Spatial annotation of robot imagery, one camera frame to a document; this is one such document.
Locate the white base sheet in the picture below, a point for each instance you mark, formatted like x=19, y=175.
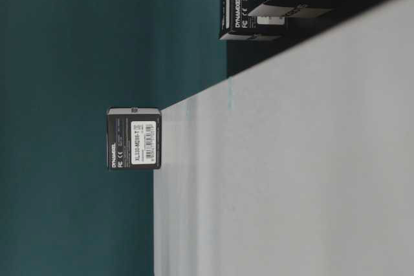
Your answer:
x=301, y=165

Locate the black base sheet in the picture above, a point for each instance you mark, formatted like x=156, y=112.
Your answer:
x=242, y=55

